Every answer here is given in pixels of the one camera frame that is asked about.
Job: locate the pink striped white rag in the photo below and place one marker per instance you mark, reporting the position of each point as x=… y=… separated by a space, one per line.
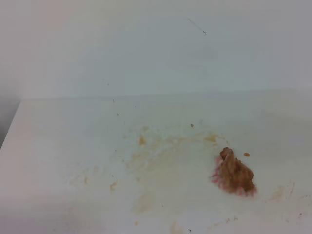
x=232 y=175

